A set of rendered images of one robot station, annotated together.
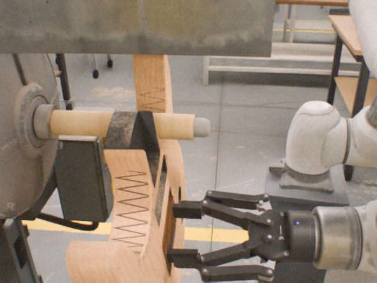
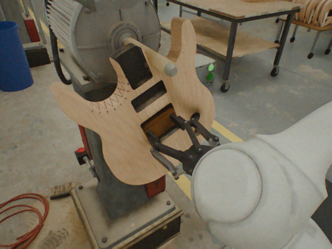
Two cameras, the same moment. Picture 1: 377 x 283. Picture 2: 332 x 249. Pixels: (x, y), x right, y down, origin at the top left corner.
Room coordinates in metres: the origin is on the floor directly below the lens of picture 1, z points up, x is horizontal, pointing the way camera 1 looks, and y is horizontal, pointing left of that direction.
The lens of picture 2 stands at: (0.15, -0.36, 1.45)
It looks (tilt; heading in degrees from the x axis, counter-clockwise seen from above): 37 degrees down; 52
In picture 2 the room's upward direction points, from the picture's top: straight up
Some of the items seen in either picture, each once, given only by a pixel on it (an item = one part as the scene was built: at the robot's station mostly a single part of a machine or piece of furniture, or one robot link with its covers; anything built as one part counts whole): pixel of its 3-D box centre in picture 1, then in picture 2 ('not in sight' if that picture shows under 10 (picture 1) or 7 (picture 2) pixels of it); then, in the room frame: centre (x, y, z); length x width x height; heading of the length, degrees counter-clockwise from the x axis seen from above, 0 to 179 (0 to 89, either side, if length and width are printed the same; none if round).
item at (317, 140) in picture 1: (315, 134); not in sight; (1.16, -0.40, 0.87); 0.18 x 0.16 x 0.22; 79
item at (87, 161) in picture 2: not in sight; (88, 166); (0.37, 0.65, 0.46); 0.25 x 0.07 x 0.08; 85
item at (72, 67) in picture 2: not in sight; (99, 60); (0.48, 0.47, 1.11); 0.36 x 0.24 x 0.04; 85
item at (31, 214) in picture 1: (44, 183); not in sight; (0.65, 0.30, 1.02); 0.19 x 0.04 x 0.04; 175
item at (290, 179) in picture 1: (300, 169); not in sight; (1.16, -0.37, 0.73); 0.22 x 0.18 x 0.06; 78
